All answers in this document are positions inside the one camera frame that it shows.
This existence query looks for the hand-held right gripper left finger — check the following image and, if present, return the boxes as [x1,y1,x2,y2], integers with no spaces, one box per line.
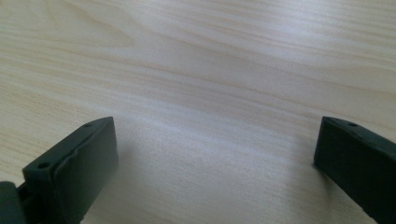
[17,116,120,224]

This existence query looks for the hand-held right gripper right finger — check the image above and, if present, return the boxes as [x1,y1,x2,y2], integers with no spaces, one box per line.
[313,116,396,224]

